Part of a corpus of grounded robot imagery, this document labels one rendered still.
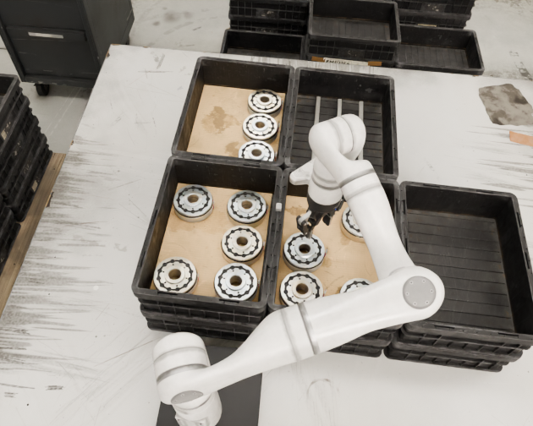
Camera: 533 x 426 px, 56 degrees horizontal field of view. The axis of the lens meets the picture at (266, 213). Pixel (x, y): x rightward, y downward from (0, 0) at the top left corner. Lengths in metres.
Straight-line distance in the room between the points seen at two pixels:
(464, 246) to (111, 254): 0.95
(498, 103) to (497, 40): 1.64
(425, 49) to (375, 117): 1.13
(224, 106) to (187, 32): 1.73
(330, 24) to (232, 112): 1.09
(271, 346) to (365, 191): 0.31
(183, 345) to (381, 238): 0.39
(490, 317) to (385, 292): 0.51
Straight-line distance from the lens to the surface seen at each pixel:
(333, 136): 0.93
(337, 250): 1.31
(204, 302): 1.12
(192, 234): 1.32
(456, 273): 1.37
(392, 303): 0.87
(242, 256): 1.24
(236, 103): 1.62
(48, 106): 2.97
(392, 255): 0.95
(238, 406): 1.19
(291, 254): 1.25
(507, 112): 2.00
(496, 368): 1.43
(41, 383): 1.38
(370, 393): 1.32
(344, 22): 2.59
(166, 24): 3.38
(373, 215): 0.91
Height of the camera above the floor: 1.94
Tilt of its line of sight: 56 degrees down
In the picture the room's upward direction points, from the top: 4 degrees clockwise
